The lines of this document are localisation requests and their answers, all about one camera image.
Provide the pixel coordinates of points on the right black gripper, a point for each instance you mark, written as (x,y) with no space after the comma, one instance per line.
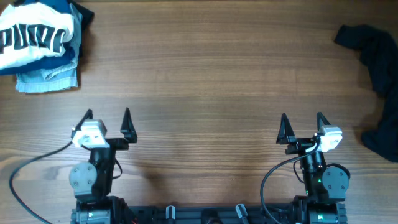
(298,144)

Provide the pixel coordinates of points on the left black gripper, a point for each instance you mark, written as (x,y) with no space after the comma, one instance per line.
(127,130)

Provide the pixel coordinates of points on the white t-shirt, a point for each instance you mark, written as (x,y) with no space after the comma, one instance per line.
(33,31)

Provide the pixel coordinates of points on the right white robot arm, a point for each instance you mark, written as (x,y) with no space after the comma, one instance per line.
(325,184)

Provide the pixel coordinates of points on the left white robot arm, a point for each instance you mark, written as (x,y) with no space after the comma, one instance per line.
(92,180)

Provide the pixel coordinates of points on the folded light blue garment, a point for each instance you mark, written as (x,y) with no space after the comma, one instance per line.
(56,79)

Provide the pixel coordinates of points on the folded blue shirt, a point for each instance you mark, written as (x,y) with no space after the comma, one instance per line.
(46,62)

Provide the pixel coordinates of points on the black garment at right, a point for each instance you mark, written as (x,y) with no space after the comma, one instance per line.
(378,52)

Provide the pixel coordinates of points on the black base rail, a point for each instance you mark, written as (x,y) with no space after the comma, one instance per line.
(240,213)

